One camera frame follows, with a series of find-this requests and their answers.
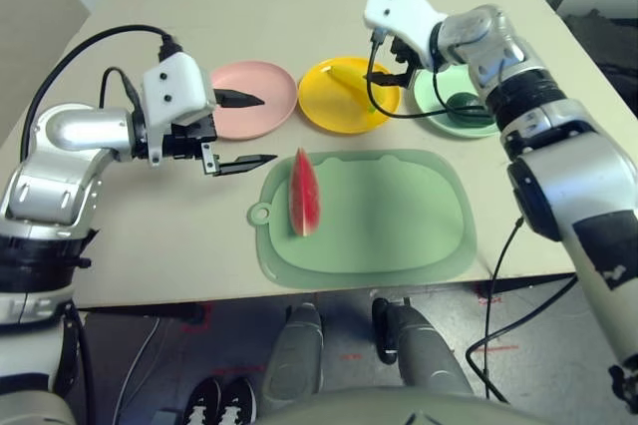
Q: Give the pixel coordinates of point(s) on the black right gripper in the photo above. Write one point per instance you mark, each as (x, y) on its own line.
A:
(406, 56)

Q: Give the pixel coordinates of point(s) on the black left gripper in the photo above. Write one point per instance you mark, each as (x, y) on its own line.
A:
(189, 138)

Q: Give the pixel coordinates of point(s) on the yellow banana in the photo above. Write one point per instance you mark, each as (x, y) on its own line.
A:
(346, 78)

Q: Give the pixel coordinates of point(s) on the dark green avocado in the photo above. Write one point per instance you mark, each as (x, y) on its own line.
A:
(461, 102)

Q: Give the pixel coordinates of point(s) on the red watermelon slice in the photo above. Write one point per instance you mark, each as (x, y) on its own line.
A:
(305, 195)

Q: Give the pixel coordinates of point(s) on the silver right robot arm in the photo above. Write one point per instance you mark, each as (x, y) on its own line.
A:
(563, 145)

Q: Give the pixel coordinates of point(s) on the pink plate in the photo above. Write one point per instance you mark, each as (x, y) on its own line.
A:
(259, 81)

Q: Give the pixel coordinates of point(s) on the yellow plate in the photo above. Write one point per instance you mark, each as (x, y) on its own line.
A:
(339, 111)

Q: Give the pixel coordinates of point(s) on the mint green plate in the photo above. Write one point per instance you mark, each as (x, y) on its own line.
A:
(458, 130)

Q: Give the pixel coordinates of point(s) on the green silicone cutting mat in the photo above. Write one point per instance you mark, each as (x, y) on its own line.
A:
(379, 220)

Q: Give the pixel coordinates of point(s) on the black floor mat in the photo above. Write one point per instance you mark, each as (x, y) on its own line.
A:
(603, 41)

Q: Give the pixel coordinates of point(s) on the grey robot left leg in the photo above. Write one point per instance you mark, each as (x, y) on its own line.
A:
(294, 355)

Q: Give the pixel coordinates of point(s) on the grey robot leg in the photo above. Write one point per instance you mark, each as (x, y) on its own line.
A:
(423, 350)
(294, 355)

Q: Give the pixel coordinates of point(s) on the black white-striped sneaker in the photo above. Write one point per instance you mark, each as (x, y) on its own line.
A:
(239, 402)
(204, 402)

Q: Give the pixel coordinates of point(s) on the grey robot right leg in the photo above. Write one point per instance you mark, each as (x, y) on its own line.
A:
(423, 350)

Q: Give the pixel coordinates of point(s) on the grey robot torso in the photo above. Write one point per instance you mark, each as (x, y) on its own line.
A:
(399, 407)

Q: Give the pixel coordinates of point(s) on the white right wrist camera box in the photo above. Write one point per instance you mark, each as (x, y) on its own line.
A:
(404, 11)

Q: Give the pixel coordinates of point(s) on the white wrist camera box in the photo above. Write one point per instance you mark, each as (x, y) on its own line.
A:
(172, 91)
(404, 11)

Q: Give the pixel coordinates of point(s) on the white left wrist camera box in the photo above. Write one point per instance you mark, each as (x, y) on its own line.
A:
(172, 91)

